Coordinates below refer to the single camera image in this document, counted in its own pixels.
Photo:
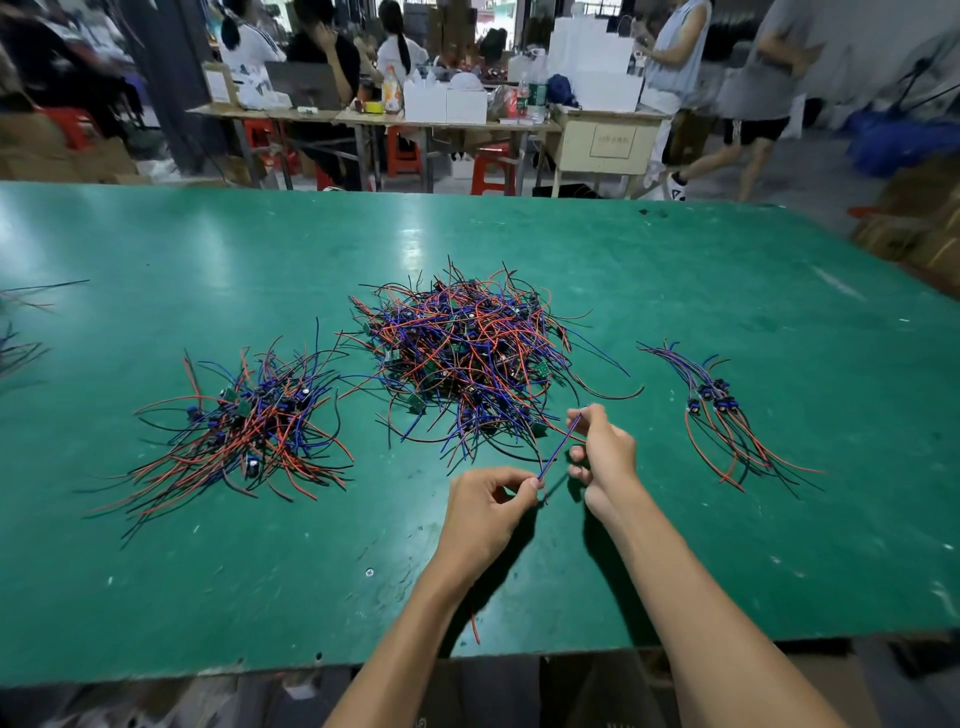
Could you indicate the dark blue bag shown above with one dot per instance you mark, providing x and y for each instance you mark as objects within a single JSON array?
[{"x": 561, "y": 90}]

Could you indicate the long wooden work table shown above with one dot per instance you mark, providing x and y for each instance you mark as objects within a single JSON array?
[{"x": 360, "y": 116}]

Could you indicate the row of cardboard boxes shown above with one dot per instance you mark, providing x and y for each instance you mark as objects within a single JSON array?
[{"x": 68, "y": 150}]

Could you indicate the person's left hand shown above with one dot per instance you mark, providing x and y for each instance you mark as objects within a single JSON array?
[{"x": 477, "y": 528}]

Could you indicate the grey laptop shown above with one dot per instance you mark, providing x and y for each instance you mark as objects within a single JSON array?
[{"x": 303, "y": 86}]

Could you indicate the person's right hand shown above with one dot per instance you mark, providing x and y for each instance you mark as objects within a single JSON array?
[{"x": 608, "y": 465}]

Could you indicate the cream cabinet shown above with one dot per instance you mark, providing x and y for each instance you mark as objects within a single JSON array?
[{"x": 605, "y": 147}]

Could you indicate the row of white containers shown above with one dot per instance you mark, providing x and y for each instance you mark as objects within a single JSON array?
[{"x": 446, "y": 102}]

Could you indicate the brown cardboard box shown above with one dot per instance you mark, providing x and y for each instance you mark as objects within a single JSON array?
[{"x": 689, "y": 138}]

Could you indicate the red plastic stool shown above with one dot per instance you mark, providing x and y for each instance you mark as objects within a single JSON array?
[
  {"x": 68, "y": 125},
  {"x": 266, "y": 143},
  {"x": 495, "y": 170},
  {"x": 404, "y": 153}
]

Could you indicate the person's left forearm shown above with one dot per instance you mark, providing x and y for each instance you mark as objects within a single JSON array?
[{"x": 405, "y": 660}]

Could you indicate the stack of white boxes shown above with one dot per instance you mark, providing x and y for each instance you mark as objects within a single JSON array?
[{"x": 596, "y": 63}]

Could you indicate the person's right forearm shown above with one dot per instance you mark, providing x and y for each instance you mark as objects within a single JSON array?
[{"x": 720, "y": 630}]

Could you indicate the heap of blue bags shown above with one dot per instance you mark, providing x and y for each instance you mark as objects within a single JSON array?
[{"x": 900, "y": 143}]

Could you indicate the dark pillar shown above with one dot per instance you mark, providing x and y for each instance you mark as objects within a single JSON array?
[{"x": 173, "y": 75}]

